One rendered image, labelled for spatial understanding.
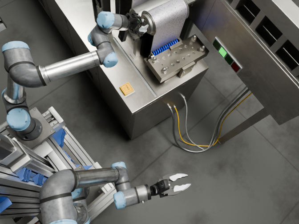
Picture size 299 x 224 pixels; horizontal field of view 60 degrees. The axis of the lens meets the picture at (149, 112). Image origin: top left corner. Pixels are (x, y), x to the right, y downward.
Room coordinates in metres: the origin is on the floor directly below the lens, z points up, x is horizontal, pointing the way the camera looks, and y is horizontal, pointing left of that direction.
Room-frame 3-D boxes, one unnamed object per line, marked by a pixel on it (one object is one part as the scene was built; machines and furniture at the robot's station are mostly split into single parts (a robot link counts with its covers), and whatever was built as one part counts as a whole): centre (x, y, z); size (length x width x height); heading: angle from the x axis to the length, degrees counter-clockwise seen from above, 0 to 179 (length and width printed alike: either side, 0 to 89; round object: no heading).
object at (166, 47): (1.03, 0.02, 1.03); 0.21 x 0.04 x 0.03; 140
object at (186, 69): (0.95, -0.16, 0.97); 0.10 x 0.03 x 0.11; 140
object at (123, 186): (0.06, -0.01, 1.11); 0.11 x 0.08 x 0.11; 32
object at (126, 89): (0.71, 0.19, 0.91); 0.07 x 0.07 x 0.02; 50
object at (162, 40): (1.05, 0.03, 1.08); 0.23 x 0.01 x 0.18; 140
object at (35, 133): (0.29, 0.70, 0.87); 0.15 x 0.15 x 0.10
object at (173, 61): (1.00, -0.08, 1.00); 0.40 x 0.16 x 0.06; 140
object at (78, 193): (0.01, 0.28, 0.98); 0.13 x 0.12 x 0.14; 32
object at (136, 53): (0.98, 0.22, 1.05); 0.06 x 0.05 x 0.31; 140
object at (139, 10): (1.16, 0.18, 1.18); 0.26 x 0.12 x 0.12; 140
